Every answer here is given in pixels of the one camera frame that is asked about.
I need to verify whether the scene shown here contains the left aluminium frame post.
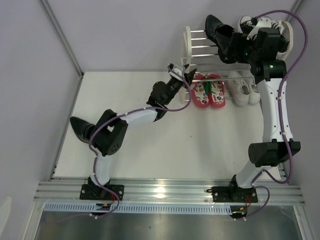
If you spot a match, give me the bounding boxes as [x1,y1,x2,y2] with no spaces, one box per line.
[38,0,84,78]

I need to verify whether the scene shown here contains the red green flip-flop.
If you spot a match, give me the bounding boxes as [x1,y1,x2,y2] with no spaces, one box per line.
[191,74,210,108]
[205,73,226,109]

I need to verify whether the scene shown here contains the aluminium mounting rail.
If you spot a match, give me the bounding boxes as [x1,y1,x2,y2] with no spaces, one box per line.
[33,178,306,206]

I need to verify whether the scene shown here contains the slotted grey cable duct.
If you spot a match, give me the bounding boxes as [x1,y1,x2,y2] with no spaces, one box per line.
[43,202,246,215]

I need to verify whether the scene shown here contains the right aluminium frame post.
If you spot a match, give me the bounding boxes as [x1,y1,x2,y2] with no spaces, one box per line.
[277,0,307,35]

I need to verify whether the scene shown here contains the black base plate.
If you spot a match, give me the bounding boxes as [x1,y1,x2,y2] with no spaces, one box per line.
[206,186,258,203]
[79,184,125,201]

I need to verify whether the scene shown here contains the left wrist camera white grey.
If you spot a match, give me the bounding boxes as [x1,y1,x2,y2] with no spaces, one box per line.
[167,63,186,81]

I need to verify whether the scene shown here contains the cream shoe rack chrome bars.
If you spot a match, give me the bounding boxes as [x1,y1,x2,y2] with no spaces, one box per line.
[178,21,295,105]

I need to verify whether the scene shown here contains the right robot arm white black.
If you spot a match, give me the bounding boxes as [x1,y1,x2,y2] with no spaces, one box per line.
[222,27,301,203]

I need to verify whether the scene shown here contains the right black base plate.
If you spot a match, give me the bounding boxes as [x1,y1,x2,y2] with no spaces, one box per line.
[206,186,258,203]

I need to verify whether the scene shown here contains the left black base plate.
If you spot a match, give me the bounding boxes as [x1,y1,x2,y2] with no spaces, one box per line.
[79,184,125,201]

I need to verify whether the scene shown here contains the aluminium frame post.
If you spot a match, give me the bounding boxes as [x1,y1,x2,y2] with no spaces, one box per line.
[38,0,84,78]
[277,0,307,35]

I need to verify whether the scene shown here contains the black canvas sneaker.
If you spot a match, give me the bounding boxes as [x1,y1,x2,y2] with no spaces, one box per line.
[237,15,258,35]
[271,20,290,55]

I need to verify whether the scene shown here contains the white sneaker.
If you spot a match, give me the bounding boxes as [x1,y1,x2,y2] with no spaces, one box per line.
[242,71,261,105]
[226,71,250,106]

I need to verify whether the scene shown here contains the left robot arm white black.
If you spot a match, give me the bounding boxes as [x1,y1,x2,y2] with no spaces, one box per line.
[69,64,196,201]

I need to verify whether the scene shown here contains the right black canvas sneaker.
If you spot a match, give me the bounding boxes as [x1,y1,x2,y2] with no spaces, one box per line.
[271,20,290,55]

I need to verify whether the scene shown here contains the left black canvas sneaker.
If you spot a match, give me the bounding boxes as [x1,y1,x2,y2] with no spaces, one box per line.
[237,15,258,35]

